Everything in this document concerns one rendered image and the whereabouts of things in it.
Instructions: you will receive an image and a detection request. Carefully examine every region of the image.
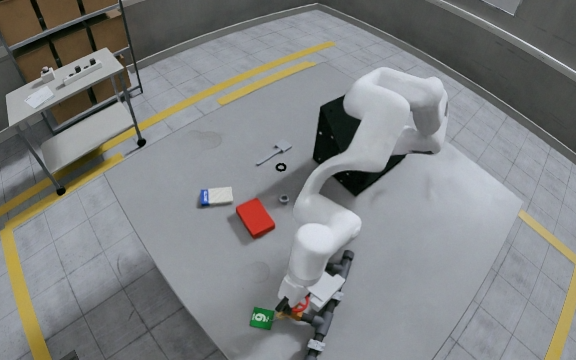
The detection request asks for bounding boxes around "red rectangular block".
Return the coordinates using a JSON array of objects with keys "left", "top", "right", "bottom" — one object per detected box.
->
[{"left": 236, "top": 197, "right": 275, "bottom": 239}]

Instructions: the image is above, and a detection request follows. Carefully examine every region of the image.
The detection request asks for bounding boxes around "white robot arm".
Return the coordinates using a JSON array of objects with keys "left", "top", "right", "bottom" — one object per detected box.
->
[{"left": 288, "top": 67, "right": 448, "bottom": 312}]

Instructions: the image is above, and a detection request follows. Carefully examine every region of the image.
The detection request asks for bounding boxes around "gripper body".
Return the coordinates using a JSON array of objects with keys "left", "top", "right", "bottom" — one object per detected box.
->
[{"left": 278, "top": 270, "right": 309, "bottom": 307}]

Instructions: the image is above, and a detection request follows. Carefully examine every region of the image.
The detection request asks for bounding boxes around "green square tag with white number 6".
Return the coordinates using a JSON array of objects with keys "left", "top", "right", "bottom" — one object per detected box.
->
[{"left": 249, "top": 307, "right": 283, "bottom": 330}]

